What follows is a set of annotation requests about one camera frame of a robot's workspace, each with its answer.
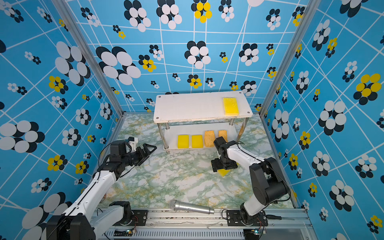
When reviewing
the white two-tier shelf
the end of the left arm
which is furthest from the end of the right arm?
the end of the left arm

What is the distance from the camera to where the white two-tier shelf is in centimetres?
74

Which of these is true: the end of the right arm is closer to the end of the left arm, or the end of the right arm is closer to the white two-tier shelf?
the white two-tier shelf
